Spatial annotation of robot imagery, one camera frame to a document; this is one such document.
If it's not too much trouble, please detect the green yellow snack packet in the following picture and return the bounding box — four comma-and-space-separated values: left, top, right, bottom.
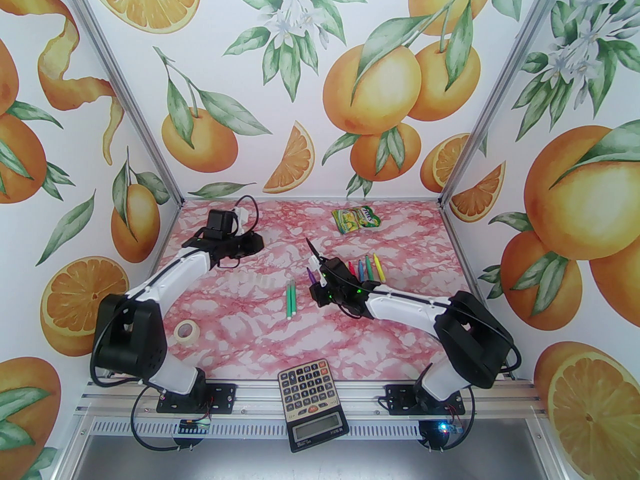
332, 207, 384, 234

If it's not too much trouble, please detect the black calculator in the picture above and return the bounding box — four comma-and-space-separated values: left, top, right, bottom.
277, 359, 350, 453

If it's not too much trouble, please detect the white masking tape roll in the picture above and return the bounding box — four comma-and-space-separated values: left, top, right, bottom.
174, 319, 202, 345

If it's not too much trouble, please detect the aluminium front rail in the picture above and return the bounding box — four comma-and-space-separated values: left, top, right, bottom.
75, 375, 547, 422

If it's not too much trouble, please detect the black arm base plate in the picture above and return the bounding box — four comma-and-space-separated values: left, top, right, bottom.
382, 385, 466, 416
156, 382, 237, 414

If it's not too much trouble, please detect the black base cable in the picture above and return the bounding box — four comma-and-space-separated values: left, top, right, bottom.
131, 382, 212, 452
417, 382, 479, 454

